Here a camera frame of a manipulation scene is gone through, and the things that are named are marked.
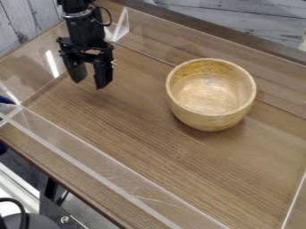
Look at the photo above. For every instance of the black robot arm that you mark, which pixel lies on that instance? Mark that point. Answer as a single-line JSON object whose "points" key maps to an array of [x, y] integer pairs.
{"points": [[73, 6]]}

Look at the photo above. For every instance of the blue object at edge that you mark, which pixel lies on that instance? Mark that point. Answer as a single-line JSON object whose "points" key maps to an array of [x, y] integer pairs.
{"points": [[5, 100]]}

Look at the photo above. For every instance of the light wooden bowl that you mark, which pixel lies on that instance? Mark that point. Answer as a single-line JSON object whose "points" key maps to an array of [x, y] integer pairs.
{"points": [[211, 93]]}

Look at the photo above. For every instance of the black table leg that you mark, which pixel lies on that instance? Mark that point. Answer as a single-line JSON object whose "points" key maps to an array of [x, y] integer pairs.
{"points": [[50, 189]]}

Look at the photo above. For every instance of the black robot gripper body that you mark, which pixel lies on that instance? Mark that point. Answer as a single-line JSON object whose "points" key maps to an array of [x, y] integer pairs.
{"points": [[85, 46]]}

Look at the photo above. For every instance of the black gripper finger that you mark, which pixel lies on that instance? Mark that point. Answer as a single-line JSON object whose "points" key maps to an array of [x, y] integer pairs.
{"points": [[74, 66], [102, 73]]}

